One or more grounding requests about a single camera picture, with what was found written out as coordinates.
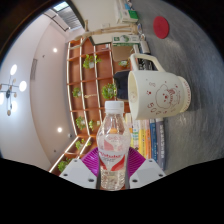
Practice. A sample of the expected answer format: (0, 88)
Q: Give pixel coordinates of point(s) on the ceiling lamp with round lights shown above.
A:
(13, 86)

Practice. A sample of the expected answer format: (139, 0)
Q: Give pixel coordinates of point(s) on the tan office chair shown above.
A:
(121, 53)

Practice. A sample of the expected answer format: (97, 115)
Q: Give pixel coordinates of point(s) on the window with grey curtain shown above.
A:
(65, 15)

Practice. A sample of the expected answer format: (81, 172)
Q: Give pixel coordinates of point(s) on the clear plastic water bottle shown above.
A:
(113, 150)

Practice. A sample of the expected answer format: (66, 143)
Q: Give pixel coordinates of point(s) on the cream mug with cartoon print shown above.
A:
(160, 96)

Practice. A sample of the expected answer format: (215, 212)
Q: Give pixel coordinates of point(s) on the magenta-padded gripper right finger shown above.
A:
(148, 170)

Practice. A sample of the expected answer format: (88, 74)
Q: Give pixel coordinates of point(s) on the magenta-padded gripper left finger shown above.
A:
(78, 170)

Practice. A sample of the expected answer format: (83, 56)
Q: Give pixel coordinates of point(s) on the orange wooden shelf unit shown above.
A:
(90, 86)

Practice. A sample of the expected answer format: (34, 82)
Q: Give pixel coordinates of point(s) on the stack of colourful books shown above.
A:
(150, 140)

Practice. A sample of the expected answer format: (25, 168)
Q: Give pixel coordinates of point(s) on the flat round red coaster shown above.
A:
(161, 27)

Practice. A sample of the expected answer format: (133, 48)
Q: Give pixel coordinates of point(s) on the small green and white box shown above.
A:
(128, 15)

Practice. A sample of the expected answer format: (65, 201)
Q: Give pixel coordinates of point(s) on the wooden artist mannequin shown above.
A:
(106, 31)

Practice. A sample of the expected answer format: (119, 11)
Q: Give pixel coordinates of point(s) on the green and white carton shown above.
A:
(126, 40)

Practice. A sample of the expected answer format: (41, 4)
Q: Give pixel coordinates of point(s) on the stack of dark books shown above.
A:
(144, 58)

